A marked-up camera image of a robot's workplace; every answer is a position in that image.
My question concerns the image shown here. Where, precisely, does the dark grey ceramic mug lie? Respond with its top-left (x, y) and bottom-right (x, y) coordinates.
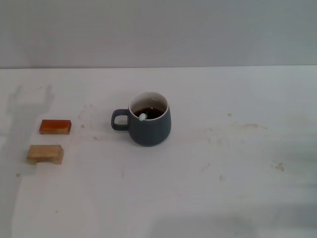
top-left (110, 91), bottom-right (172, 147)

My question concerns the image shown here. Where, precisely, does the reddish brown wooden block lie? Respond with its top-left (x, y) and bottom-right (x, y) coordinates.
top-left (39, 119), bottom-right (72, 135)

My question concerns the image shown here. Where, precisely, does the light wooden block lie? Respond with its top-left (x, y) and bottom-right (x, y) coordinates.
top-left (27, 144), bottom-right (64, 165)

